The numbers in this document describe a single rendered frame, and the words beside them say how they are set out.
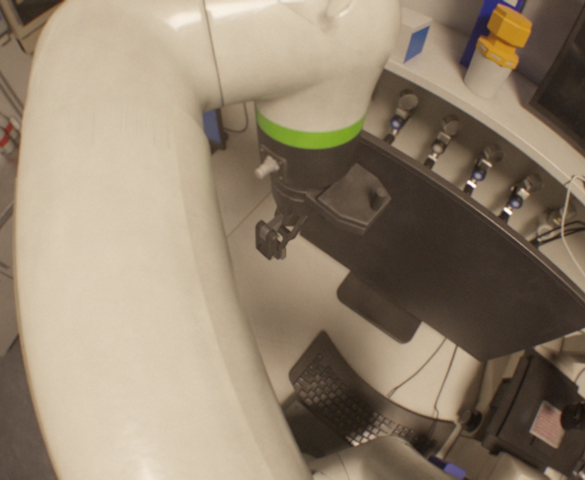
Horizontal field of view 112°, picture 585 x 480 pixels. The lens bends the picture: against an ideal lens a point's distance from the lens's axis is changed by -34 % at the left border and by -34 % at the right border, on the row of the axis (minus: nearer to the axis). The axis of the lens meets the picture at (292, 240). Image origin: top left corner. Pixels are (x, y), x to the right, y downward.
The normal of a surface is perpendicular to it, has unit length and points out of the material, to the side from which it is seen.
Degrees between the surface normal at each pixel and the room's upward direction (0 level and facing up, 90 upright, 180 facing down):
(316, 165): 90
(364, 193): 0
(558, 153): 0
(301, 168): 90
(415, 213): 86
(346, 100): 99
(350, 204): 0
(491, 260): 86
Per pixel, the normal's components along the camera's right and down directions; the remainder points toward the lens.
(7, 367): 0.01, -0.43
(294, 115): -0.30, 0.89
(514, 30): -0.58, 0.73
